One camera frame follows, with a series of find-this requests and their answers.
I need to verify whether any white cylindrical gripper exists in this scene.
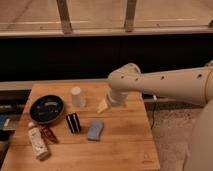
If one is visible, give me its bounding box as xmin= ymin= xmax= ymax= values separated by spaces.
xmin=97 ymin=89 xmax=128 ymax=113

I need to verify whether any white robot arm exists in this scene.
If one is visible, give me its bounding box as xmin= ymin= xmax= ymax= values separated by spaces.
xmin=97 ymin=63 xmax=213 ymax=171

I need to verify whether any black striped eraser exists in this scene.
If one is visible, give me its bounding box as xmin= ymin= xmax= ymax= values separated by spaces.
xmin=66 ymin=113 xmax=81 ymax=133

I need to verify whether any blue sponge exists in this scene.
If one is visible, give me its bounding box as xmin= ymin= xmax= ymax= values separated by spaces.
xmin=87 ymin=120 xmax=104 ymax=141

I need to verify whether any dark blue bowl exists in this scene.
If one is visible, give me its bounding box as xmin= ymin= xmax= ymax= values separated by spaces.
xmin=29 ymin=95 xmax=64 ymax=124

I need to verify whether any dark red toy boat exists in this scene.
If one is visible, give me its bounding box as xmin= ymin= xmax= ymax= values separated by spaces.
xmin=41 ymin=126 xmax=58 ymax=143

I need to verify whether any white bottle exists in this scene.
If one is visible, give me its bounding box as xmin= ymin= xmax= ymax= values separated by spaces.
xmin=28 ymin=122 xmax=49 ymax=160

